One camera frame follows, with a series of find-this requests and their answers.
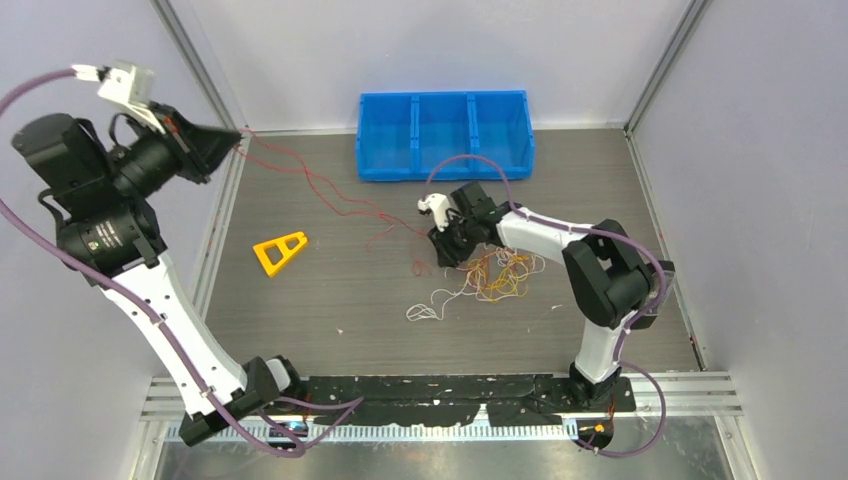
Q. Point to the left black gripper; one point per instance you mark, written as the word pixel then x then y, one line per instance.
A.
pixel 197 149

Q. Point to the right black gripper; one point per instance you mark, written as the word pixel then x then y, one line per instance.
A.
pixel 449 254

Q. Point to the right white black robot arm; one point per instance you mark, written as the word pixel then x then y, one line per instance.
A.
pixel 618 286

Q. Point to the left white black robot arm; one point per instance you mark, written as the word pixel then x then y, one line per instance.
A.
pixel 107 230

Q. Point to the yellow triangular plastic stand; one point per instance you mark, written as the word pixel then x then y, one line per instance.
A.
pixel 275 254

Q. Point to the blue three-compartment plastic bin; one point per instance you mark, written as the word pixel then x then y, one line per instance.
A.
pixel 403 136

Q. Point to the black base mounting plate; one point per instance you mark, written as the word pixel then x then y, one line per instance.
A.
pixel 450 400

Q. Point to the black triangular stand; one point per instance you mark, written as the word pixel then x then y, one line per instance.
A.
pixel 662 285

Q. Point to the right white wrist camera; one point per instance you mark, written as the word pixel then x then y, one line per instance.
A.
pixel 436 206

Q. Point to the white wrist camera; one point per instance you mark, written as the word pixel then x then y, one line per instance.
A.
pixel 436 206
pixel 126 85

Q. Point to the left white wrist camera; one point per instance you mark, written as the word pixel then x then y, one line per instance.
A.
pixel 126 85

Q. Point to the aluminium front rail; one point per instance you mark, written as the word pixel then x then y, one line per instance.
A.
pixel 659 396

